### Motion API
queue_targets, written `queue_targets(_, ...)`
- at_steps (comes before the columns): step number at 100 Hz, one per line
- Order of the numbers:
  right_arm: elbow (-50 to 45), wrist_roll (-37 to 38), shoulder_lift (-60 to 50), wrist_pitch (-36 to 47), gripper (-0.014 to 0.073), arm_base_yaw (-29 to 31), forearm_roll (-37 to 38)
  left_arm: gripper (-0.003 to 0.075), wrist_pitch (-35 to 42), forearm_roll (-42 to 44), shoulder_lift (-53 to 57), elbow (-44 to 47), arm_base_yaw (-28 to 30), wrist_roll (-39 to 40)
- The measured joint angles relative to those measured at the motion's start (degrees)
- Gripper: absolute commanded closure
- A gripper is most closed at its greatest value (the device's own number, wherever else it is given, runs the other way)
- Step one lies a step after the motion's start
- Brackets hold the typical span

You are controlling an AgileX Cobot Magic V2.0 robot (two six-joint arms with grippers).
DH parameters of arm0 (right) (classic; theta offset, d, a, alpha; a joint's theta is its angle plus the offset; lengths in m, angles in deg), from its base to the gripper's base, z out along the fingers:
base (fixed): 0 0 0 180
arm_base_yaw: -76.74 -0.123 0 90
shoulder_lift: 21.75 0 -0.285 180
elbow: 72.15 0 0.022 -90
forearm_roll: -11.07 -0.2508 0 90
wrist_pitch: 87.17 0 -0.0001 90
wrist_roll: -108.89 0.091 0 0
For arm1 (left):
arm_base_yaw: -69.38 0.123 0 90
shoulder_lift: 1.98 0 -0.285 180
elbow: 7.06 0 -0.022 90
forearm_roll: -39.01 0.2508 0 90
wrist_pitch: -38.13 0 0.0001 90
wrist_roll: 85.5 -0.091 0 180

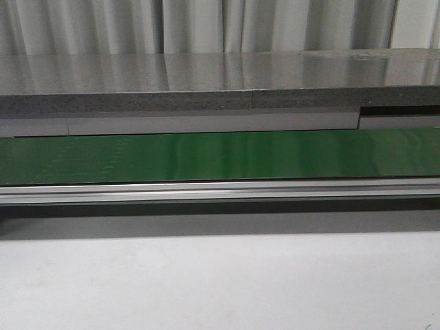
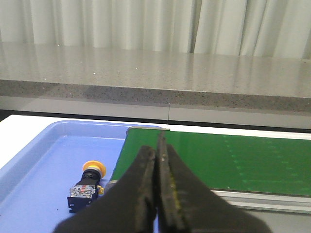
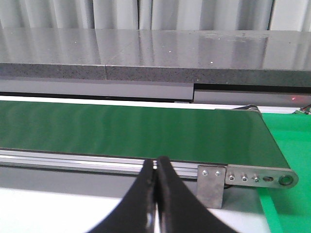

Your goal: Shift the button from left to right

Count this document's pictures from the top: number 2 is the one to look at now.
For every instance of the blue plastic tray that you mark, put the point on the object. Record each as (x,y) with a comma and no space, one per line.
(35,184)

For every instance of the white curtain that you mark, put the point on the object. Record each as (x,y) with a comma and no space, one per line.
(265,28)

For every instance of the yellow push button switch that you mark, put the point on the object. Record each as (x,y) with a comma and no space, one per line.
(88,189)

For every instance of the green conveyor belt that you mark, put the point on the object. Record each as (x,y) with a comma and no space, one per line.
(246,163)

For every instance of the aluminium conveyor frame rail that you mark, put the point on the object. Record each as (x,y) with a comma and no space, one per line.
(262,200)

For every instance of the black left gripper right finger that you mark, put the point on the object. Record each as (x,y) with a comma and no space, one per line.
(169,167)

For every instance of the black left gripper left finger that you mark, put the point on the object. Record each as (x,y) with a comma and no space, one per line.
(129,206)

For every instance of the grey stone counter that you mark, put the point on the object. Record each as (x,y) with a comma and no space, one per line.
(225,89)

